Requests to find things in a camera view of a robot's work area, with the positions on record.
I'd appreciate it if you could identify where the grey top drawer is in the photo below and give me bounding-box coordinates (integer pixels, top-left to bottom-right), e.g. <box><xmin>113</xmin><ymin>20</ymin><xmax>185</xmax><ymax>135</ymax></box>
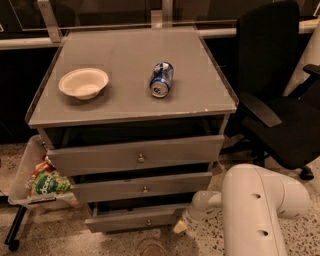
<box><xmin>48</xmin><ymin>135</ymin><xmax>224</xmax><ymax>176</ymax></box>

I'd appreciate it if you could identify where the clear plastic bin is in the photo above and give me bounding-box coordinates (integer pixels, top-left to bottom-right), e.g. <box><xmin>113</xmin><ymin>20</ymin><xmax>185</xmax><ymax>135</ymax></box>
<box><xmin>8</xmin><ymin>135</ymin><xmax>80</xmax><ymax>213</ymax></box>

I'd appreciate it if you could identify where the red snack bag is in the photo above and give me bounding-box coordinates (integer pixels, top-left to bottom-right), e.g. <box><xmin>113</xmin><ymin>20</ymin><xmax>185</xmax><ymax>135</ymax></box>
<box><xmin>31</xmin><ymin>155</ymin><xmax>55</xmax><ymax>179</ymax></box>

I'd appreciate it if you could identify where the crushed blue soda can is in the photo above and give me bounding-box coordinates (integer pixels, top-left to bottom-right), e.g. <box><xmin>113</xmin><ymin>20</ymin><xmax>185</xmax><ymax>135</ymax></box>
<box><xmin>149</xmin><ymin>62</ymin><xmax>174</xmax><ymax>98</ymax></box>

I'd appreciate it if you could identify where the black office chair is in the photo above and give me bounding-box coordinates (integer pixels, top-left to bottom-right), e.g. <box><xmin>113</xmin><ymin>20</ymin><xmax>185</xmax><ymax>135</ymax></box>
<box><xmin>222</xmin><ymin>0</ymin><xmax>320</xmax><ymax>180</ymax></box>

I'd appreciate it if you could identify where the grey middle drawer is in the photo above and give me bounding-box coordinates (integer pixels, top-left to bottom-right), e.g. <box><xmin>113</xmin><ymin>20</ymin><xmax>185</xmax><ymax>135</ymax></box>
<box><xmin>71</xmin><ymin>172</ymin><xmax>212</xmax><ymax>203</ymax></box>

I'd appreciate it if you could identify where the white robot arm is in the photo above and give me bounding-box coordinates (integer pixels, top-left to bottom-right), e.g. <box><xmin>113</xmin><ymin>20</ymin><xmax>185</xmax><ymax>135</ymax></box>
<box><xmin>173</xmin><ymin>164</ymin><xmax>311</xmax><ymax>256</ymax></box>

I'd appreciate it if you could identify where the metal rail frame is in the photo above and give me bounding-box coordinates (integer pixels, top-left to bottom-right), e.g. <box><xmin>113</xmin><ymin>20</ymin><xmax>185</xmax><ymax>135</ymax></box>
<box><xmin>0</xmin><ymin>0</ymin><xmax>320</xmax><ymax>51</ymax></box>

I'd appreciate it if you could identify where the black wheeled stand leg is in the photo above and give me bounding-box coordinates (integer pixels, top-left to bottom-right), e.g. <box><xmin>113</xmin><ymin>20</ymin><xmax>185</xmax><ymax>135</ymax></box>
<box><xmin>4</xmin><ymin>206</ymin><xmax>27</xmax><ymax>252</ymax></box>

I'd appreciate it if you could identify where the grey drawer cabinet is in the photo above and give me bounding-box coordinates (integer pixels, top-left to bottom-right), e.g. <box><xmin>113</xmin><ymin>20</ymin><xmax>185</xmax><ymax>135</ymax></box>
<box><xmin>25</xmin><ymin>26</ymin><xmax>240</xmax><ymax>208</ymax></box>

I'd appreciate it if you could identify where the grey bottom drawer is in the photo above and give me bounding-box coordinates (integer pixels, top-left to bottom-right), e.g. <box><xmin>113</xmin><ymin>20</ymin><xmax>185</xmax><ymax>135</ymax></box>
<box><xmin>85</xmin><ymin>192</ymin><xmax>194</xmax><ymax>233</ymax></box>

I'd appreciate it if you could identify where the grey drawer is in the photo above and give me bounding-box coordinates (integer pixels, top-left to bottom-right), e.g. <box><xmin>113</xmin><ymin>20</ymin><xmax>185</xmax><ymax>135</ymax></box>
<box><xmin>85</xmin><ymin>192</ymin><xmax>194</xmax><ymax>233</ymax></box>
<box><xmin>48</xmin><ymin>135</ymin><xmax>224</xmax><ymax>176</ymax></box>
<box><xmin>71</xmin><ymin>172</ymin><xmax>212</xmax><ymax>203</ymax></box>

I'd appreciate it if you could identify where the white paper bowl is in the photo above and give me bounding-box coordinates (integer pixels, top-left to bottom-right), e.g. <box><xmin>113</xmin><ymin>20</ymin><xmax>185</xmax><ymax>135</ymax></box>
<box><xmin>58</xmin><ymin>68</ymin><xmax>109</xmax><ymax>100</ymax></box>

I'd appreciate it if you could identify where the green snack bag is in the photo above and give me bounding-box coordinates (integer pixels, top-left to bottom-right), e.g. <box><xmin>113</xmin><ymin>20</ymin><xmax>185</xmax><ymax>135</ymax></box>
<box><xmin>25</xmin><ymin>171</ymin><xmax>71</xmax><ymax>196</ymax></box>

